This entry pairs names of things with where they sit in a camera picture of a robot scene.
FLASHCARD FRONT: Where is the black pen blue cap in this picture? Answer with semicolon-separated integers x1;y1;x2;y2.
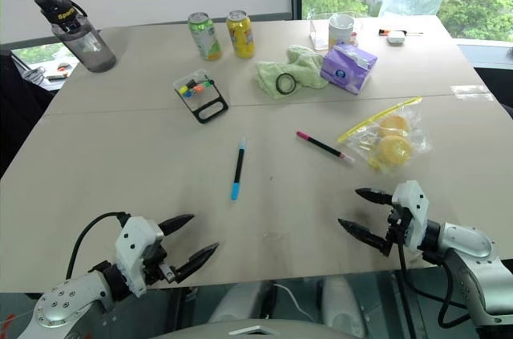
230;138;247;202

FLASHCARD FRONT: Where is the purple tissue pack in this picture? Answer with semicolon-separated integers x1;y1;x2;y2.
319;42;379;96

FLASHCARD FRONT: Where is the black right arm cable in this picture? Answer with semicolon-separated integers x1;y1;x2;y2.
396;240;471;330

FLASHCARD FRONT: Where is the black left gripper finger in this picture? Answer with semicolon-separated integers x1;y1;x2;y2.
172;241;220;282
158;214;196;237

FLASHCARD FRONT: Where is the yellow round cake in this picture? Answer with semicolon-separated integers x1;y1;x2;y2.
378;115;410;138
375;135;414;167

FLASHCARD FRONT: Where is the light green cloth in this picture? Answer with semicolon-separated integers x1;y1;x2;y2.
253;44;332;101

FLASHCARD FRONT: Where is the clear zip bag yellow seal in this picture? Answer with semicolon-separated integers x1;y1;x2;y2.
336;95;433;175

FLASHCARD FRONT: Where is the clear acrylic holder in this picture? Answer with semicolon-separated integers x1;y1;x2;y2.
308;17;334;52

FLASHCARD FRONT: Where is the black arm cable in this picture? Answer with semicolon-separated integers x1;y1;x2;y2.
65;212;131;280
396;240;471;330

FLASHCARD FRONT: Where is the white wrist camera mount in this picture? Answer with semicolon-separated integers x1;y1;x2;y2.
115;216;165;298
390;180;430;252

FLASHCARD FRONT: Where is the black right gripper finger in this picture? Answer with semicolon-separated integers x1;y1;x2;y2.
354;188;396;207
337;217;392;256

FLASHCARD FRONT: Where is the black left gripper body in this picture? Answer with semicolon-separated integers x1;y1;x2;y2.
142;237;178;286

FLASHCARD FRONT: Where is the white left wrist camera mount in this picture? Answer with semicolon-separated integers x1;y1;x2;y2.
115;216;165;298

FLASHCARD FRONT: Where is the grey robot leg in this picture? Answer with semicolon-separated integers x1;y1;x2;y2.
321;276;366;339
207;283;262;325

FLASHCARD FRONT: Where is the grey sports water bottle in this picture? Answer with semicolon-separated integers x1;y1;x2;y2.
34;0;118;74

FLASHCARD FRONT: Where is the black table leg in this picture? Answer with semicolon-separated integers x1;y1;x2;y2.
171;285;198;331

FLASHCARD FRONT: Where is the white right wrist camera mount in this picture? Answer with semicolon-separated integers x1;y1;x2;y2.
390;180;430;252

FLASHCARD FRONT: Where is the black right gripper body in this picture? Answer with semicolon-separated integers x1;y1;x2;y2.
382;202;414;257

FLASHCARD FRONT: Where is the white cable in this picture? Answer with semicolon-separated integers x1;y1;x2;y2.
273;282;318;322

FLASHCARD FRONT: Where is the white mug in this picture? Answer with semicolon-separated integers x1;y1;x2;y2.
328;12;357;52

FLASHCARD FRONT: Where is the black pen pink cap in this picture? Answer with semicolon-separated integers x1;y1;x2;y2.
296;130;356;164

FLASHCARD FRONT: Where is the small clear beads case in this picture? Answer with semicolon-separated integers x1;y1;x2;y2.
172;68;230;125

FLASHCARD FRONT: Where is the yellow drink can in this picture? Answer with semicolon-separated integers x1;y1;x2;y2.
225;10;257;60

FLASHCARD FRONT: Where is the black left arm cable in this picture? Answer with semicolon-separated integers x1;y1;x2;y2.
65;212;131;280

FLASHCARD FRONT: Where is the green drink can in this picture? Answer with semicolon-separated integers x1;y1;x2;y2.
188;11;223;62

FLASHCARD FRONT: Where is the black tape ring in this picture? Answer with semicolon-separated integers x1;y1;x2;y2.
274;72;298;96

